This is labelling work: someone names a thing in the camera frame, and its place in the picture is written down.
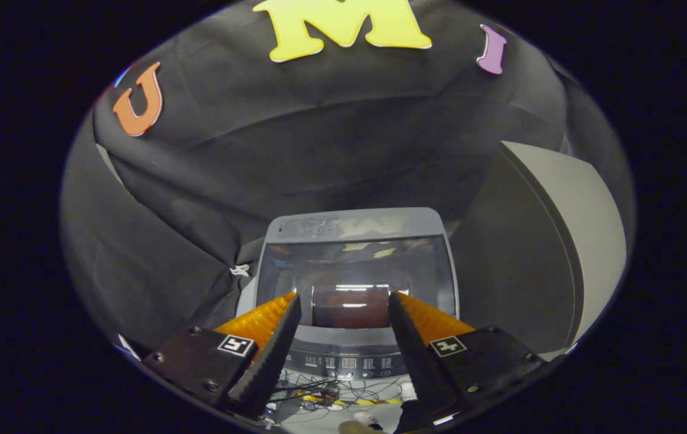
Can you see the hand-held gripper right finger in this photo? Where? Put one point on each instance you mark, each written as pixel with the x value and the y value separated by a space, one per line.
pixel 419 361

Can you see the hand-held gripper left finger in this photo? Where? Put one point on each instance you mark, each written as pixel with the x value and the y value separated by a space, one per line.
pixel 271 361

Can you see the black backdrop cloth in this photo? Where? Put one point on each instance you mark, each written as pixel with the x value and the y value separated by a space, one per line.
pixel 319 132

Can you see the white cloth tie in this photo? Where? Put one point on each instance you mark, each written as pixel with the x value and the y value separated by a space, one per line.
pixel 240 270

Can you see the grey cabinet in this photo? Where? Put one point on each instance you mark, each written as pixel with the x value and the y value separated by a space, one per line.
pixel 572 235

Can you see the dark grey washing machine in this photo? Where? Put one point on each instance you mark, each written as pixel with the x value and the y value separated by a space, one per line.
pixel 349 265

